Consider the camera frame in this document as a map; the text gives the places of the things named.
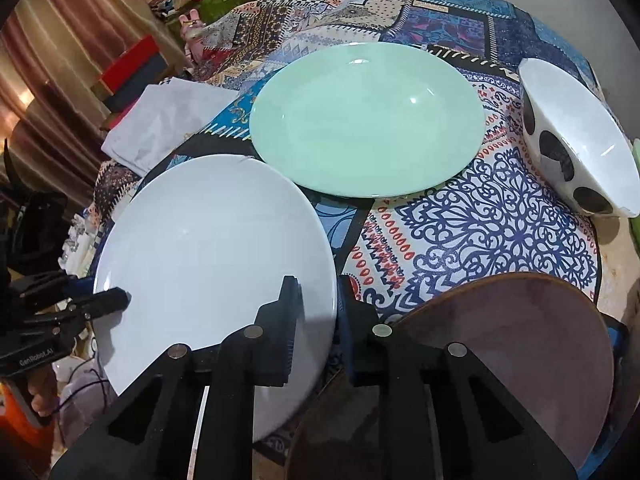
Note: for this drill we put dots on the green cardboard box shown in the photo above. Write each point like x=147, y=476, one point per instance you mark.
x=222, y=2

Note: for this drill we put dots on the pink plate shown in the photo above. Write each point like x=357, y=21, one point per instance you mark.
x=525, y=330

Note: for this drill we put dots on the mint green plate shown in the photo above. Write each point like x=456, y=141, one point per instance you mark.
x=365, y=115

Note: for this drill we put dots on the person's left hand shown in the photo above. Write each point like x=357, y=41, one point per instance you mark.
x=44, y=392

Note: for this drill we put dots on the white bowl with black dots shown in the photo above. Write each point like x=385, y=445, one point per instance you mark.
x=575, y=110

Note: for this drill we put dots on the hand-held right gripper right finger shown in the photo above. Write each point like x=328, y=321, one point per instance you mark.
x=349, y=332

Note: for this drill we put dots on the large white plate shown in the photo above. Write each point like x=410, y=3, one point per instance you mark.
x=200, y=240

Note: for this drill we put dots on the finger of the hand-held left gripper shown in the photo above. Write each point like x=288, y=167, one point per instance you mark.
x=107, y=302
x=45, y=287

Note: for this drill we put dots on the patchwork printed blanket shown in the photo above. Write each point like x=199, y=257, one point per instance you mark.
x=475, y=220

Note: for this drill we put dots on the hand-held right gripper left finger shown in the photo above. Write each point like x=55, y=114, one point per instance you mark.
x=292, y=332

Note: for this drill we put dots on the pink bunny toy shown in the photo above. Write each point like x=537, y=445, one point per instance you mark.
x=192, y=35

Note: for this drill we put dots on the brown striped curtain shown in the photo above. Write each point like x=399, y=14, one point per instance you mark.
x=60, y=60

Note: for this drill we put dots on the grey folded cloth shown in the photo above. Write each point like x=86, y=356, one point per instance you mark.
x=160, y=120

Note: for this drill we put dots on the dark blue box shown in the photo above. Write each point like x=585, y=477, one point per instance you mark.
x=140, y=85

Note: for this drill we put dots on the red box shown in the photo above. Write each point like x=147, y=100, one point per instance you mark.
x=127, y=62

